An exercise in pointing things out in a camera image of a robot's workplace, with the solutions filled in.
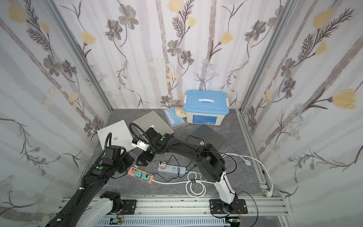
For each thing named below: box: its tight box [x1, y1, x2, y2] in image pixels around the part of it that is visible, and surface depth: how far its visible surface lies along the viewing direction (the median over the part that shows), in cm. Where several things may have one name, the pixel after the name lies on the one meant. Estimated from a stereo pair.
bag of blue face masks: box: [163, 106, 189, 130], surface depth 114 cm
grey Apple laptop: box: [131, 110, 175, 135], surface depth 115 cm
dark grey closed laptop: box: [186, 124, 226, 149], surface depth 107 cm
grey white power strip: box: [157, 165, 187, 175], surface depth 87 cm
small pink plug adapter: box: [158, 161, 167, 169], surface depth 84 cm
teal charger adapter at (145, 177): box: [141, 173, 151, 182], surface depth 79 cm
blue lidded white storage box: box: [183, 89, 230, 126], surface depth 106 cm
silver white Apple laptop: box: [96, 119, 133, 152], surface depth 110 cm
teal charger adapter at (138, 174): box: [134, 170, 143, 179], surface depth 80 cm
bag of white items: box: [174, 106, 187, 118], surface depth 117 cm
